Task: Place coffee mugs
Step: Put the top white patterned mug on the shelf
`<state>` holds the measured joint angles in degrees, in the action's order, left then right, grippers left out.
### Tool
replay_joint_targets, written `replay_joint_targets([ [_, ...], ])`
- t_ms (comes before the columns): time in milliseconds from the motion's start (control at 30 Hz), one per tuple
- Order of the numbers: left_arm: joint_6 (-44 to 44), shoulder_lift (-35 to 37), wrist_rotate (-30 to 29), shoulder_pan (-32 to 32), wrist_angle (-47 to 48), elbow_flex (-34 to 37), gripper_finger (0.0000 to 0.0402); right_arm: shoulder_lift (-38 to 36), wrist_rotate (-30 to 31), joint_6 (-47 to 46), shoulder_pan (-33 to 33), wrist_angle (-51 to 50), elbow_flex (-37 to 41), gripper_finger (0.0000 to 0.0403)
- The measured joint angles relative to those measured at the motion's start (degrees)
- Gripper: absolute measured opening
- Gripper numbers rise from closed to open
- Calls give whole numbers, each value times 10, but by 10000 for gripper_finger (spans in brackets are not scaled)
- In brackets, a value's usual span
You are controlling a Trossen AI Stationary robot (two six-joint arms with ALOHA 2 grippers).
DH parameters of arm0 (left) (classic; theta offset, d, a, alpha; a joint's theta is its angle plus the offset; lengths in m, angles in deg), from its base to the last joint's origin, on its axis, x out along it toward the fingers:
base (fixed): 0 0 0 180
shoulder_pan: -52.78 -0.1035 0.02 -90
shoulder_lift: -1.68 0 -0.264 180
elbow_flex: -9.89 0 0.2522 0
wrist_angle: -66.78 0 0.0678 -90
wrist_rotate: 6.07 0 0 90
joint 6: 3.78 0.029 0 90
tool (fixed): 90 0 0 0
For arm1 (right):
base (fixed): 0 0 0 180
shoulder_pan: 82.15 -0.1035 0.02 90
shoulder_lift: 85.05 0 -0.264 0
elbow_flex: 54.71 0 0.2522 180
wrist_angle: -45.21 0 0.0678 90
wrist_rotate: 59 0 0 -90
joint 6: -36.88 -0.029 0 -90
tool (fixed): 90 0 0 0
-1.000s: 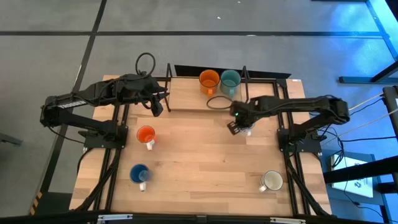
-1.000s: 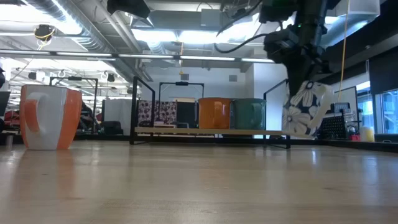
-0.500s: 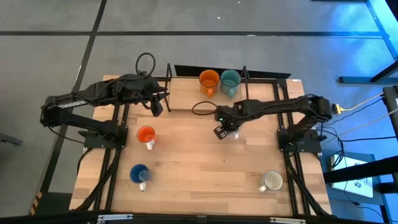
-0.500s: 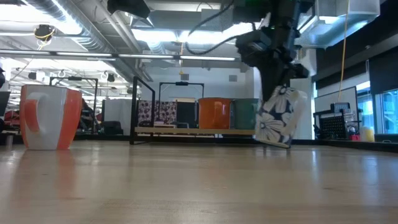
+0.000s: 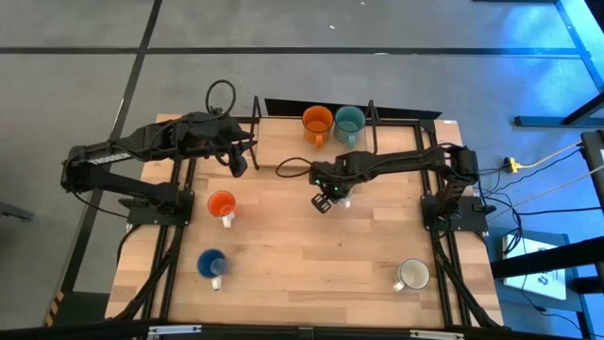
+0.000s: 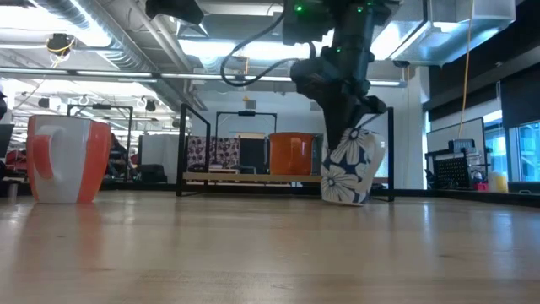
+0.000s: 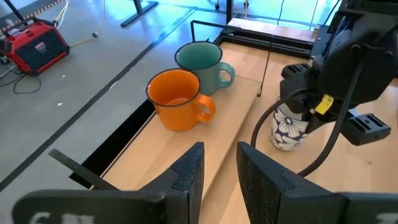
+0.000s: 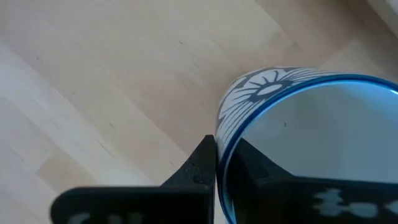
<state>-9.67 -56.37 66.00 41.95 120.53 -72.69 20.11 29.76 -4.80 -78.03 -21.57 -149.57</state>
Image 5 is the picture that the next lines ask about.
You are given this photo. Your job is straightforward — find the black left gripper cable loop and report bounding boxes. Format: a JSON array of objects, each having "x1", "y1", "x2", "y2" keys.
[{"x1": 204, "y1": 78, "x2": 238, "y2": 117}]

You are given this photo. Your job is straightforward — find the grey furniture foot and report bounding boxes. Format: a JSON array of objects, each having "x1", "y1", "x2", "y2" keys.
[{"x1": 0, "y1": 201, "x2": 35, "y2": 223}]

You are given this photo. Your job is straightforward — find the blue mug with white handle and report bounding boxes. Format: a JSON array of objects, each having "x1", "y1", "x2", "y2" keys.
[{"x1": 195, "y1": 247, "x2": 229, "y2": 292}]

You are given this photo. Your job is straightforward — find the dark panel behind table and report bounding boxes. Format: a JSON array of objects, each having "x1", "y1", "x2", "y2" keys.
[{"x1": 263, "y1": 97, "x2": 443, "y2": 121}]

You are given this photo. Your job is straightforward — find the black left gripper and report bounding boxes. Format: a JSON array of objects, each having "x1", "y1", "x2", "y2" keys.
[{"x1": 178, "y1": 110, "x2": 260, "y2": 162}]

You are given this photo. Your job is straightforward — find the silver bracket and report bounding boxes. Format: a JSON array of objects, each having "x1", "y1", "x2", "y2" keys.
[
  {"x1": 409, "y1": 329, "x2": 465, "y2": 340},
  {"x1": 147, "y1": 324, "x2": 203, "y2": 338}
]

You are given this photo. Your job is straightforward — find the teal mug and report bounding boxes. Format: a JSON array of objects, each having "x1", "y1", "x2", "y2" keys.
[{"x1": 333, "y1": 105, "x2": 367, "y2": 148}]

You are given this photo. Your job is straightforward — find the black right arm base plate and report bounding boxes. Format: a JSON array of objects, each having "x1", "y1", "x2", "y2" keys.
[{"x1": 422, "y1": 195, "x2": 496, "y2": 233}]

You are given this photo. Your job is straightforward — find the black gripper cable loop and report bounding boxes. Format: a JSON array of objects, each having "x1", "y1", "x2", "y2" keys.
[
  {"x1": 204, "y1": 78, "x2": 238, "y2": 117},
  {"x1": 275, "y1": 156, "x2": 315, "y2": 179}
]

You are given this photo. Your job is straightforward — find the black upright post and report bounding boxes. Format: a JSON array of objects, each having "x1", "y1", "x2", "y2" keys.
[{"x1": 580, "y1": 130, "x2": 604, "y2": 214}]

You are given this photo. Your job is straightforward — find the wooden shelf with black frame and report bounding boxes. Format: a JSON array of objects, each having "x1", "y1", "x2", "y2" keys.
[{"x1": 247, "y1": 95, "x2": 379, "y2": 174}]

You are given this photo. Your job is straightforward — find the tall amber orange mug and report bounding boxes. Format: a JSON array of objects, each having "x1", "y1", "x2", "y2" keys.
[{"x1": 301, "y1": 105, "x2": 335, "y2": 149}]

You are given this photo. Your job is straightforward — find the black slanted beam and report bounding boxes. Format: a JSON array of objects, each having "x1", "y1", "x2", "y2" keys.
[{"x1": 490, "y1": 234, "x2": 604, "y2": 281}]

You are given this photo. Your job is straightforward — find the black floor cable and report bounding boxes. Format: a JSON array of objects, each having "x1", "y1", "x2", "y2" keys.
[{"x1": 513, "y1": 205, "x2": 592, "y2": 217}]

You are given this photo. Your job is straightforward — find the black metal table frame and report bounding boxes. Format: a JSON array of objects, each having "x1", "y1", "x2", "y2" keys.
[{"x1": 110, "y1": 114, "x2": 504, "y2": 332}]

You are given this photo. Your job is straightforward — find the orange mug with white handle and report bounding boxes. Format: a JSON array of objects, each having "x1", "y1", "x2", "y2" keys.
[{"x1": 206, "y1": 190, "x2": 239, "y2": 230}]

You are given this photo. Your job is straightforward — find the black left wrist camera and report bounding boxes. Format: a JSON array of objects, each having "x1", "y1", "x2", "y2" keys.
[{"x1": 227, "y1": 149, "x2": 250, "y2": 179}]

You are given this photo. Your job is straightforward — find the black right gripper cable loop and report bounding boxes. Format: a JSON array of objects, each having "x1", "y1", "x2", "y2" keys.
[{"x1": 275, "y1": 156, "x2": 315, "y2": 179}]

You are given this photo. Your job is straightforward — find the cream mug with dark rim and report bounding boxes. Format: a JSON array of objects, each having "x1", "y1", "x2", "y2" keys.
[{"x1": 392, "y1": 258, "x2": 431, "y2": 293}]

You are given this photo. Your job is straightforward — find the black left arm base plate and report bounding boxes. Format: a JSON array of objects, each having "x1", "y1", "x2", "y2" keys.
[{"x1": 126, "y1": 188, "x2": 194, "y2": 227}]

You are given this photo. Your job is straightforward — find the white box on floor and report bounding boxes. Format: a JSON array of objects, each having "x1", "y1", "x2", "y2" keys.
[{"x1": 501, "y1": 232, "x2": 568, "y2": 302}]

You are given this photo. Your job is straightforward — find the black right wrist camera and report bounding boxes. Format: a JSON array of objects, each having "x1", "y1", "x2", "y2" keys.
[{"x1": 310, "y1": 192, "x2": 334, "y2": 215}]

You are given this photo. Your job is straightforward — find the yellow black hazard tape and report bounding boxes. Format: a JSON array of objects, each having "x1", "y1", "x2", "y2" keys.
[{"x1": 43, "y1": 289, "x2": 66, "y2": 328}]

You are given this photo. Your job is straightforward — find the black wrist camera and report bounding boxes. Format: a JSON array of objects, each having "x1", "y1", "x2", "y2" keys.
[
  {"x1": 310, "y1": 192, "x2": 334, "y2": 215},
  {"x1": 227, "y1": 149, "x2": 250, "y2": 179}
]

